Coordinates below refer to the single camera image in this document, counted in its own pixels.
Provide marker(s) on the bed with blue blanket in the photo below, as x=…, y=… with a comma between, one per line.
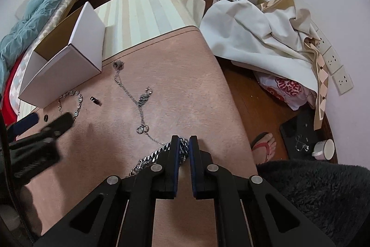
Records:
x=8, y=102

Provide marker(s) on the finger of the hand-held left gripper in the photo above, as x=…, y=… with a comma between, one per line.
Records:
x=59, y=122
x=27, y=122

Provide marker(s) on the white cardboard box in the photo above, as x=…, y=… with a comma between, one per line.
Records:
x=72, y=70

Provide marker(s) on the person's foot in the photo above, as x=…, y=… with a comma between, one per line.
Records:
x=268, y=145

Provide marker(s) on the red and white plastic bag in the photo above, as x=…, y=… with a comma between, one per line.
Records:
x=284, y=90

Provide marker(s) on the pink table mat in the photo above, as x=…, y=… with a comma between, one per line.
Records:
x=179, y=76

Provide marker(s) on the white cloth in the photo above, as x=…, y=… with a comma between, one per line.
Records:
x=245, y=30

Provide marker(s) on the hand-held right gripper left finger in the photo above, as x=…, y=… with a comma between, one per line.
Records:
x=175, y=177

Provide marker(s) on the white wall socket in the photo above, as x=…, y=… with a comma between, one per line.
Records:
x=334, y=60
x=323, y=41
x=343, y=80

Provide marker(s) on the teal blanket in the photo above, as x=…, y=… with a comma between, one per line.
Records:
x=31, y=15

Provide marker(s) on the white mug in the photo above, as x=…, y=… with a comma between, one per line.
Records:
x=323, y=150

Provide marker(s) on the beige diamond-patterned cloth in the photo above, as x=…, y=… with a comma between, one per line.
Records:
x=319, y=73

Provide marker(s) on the dark fleece clothing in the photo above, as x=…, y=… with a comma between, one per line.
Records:
x=315, y=200

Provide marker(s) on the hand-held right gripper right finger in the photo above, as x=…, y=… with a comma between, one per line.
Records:
x=193, y=177

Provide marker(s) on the small black clip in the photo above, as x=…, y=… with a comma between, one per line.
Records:
x=96, y=101

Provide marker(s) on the red flip-flop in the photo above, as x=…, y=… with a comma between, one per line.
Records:
x=258, y=145

